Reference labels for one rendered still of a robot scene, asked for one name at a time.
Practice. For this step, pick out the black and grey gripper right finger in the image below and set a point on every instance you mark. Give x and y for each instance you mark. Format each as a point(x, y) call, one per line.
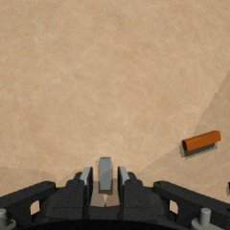
point(195, 211)

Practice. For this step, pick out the orange rod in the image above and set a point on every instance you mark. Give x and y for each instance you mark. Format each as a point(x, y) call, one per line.
point(201, 140)

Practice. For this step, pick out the grey rod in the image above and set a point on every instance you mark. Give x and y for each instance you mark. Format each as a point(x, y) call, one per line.
point(105, 173)

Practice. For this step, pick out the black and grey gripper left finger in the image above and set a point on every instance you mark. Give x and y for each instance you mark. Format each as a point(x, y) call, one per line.
point(64, 203)

